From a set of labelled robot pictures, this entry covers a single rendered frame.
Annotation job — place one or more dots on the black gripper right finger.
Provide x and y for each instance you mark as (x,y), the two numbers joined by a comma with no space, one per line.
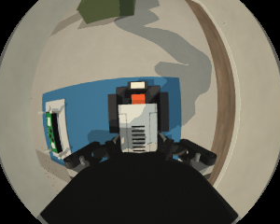
(199,157)

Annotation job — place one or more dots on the blue flat mat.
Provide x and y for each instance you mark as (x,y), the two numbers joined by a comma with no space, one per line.
(87,112)

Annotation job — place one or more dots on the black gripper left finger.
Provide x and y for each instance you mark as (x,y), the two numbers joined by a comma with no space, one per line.
(82,158)

